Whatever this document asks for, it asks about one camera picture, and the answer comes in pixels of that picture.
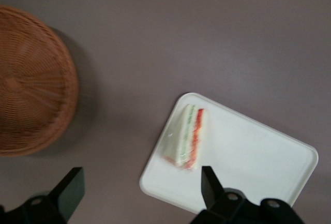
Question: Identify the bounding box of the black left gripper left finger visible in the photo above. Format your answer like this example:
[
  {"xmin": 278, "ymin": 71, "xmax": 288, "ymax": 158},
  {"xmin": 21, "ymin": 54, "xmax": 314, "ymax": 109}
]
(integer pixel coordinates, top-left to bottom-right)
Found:
[{"xmin": 0, "ymin": 167, "xmax": 85, "ymax": 224}]

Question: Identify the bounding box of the round brown wicker basket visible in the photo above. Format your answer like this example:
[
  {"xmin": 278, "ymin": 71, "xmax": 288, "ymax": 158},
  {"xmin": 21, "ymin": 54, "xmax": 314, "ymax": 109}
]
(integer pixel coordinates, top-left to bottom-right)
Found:
[{"xmin": 0, "ymin": 5, "xmax": 80, "ymax": 157}]

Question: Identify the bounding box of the triangular sandwich with red filling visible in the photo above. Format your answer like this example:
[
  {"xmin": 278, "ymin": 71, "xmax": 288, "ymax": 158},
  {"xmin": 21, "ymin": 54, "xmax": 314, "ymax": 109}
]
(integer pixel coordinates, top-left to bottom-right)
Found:
[{"xmin": 163, "ymin": 104, "xmax": 209, "ymax": 172}]

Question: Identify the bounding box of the white rectangular plastic tray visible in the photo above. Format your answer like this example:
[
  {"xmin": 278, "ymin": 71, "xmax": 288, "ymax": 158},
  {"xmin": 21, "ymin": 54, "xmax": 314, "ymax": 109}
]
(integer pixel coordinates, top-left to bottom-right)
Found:
[{"xmin": 139, "ymin": 92, "xmax": 319, "ymax": 213}]

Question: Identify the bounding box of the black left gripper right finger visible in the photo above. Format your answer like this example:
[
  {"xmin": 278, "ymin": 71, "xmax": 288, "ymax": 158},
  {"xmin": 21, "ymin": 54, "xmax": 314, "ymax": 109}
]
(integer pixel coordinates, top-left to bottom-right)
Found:
[{"xmin": 190, "ymin": 166, "xmax": 303, "ymax": 224}]

